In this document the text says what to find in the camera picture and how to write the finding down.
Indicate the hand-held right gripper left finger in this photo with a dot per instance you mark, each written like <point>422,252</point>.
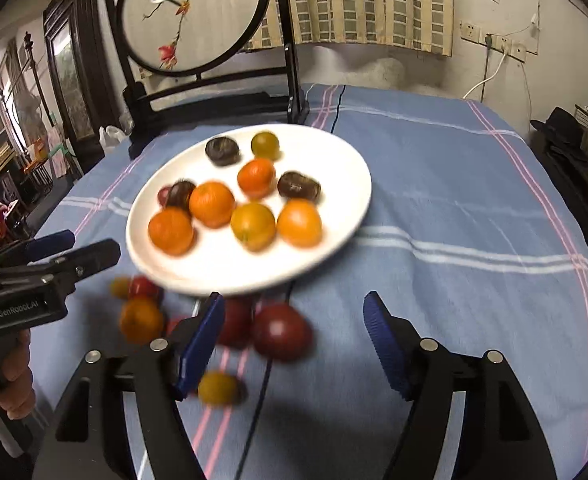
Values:
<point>201,345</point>

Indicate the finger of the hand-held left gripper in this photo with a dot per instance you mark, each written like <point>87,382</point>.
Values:
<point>91,257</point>
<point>48,245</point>

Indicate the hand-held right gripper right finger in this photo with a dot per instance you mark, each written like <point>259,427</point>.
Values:
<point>386,345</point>

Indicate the orange tangerine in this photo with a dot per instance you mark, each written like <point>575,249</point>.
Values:
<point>212,204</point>
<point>170,230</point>
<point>299,222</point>
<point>141,319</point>
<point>257,177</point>

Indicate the red cherry tomato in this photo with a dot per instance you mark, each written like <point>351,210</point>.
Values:
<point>173,325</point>
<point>143,287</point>
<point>162,195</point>

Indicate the dark brown mangosteen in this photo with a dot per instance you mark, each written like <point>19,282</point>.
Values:
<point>222,151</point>
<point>299,185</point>
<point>179,195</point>

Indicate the white oval plate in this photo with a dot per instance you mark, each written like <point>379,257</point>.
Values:
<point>324,245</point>

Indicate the large yellow tangerine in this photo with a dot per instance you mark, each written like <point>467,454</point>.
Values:
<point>253,226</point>

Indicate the small yellow-green kumquat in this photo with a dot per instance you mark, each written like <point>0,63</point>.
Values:
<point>217,387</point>
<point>120,287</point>
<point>265,144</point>

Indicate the person's left hand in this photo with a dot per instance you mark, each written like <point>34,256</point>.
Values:
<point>16,375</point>

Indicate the dark red plum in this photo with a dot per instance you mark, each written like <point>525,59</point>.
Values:
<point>281,331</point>
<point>236,322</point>

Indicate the blue striped tablecloth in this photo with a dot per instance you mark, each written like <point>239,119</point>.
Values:
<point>449,310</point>

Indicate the white plastic bag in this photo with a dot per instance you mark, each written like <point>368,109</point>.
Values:
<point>111,137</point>

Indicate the dark framed picture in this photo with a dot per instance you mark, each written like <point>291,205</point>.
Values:
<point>68,75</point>

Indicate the dark wooden desk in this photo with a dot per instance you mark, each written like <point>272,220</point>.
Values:
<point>584,200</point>

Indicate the round embroidered wooden screen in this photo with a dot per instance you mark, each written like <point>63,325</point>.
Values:
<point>193,15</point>

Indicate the black hat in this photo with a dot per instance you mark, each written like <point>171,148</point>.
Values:
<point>561,132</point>

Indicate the checked beige curtain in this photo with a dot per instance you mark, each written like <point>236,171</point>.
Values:
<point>364,5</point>

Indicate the white wall socket strip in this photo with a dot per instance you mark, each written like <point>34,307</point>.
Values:
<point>506,47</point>

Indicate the white wall socket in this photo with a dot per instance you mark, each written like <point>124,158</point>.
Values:
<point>470,31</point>

